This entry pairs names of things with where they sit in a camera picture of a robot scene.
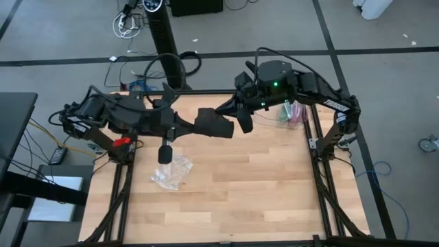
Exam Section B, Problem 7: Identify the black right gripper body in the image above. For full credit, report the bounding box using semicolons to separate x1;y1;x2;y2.
234;70;265;111

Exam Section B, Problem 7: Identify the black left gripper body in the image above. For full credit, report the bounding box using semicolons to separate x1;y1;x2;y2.
135;98;185;138

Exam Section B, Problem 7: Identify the black elastic bandage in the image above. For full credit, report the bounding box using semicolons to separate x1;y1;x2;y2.
193;107;235;139

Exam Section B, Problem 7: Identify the clear plastic zip bag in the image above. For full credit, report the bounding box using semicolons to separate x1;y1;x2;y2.
150;153;194;191

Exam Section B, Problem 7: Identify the plastic bag of bandages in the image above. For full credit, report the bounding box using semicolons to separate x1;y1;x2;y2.
278;101;309;125

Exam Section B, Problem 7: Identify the black tower fan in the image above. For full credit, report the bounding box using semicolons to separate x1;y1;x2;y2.
142;0;192;91

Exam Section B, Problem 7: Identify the black box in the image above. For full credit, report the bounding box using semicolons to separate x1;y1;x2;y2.
169;0;224;18

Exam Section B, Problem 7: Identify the dark grey side cabinet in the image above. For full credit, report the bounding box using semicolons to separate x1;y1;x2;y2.
20;163;95;247

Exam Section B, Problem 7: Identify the white power strip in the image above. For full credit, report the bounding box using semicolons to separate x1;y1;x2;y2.
112;12;143;40

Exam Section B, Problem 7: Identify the black power adapter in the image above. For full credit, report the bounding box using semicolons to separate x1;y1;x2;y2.
49;146;69;166

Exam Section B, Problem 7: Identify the black clamp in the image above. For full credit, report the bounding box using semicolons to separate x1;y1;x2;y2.
337;134;358;148

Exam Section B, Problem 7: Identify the black desk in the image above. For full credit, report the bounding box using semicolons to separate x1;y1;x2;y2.
0;91;38;179

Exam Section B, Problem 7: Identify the white trash can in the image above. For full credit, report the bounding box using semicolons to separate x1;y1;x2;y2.
353;0;394;21

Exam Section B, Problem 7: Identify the black aluminium table frame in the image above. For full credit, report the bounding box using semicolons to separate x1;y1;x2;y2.
78;87;439;247

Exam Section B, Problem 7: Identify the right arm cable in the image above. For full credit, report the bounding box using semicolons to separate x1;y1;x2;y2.
254;47;344;95

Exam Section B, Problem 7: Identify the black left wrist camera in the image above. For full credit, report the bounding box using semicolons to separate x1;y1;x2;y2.
157;138;174;165

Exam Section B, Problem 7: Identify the short blue cable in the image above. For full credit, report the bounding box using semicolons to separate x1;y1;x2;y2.
128;79;157;93

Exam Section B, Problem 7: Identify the black coiled cable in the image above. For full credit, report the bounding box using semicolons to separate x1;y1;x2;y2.
178;50;203;78

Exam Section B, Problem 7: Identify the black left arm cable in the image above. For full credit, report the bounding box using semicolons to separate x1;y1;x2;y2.
143;53;188;114

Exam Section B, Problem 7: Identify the yellow floor cable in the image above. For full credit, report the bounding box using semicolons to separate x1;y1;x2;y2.
27;119;97;159

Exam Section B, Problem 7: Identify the blue floor cable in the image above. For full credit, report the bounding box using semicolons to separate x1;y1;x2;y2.
355;160;412;240

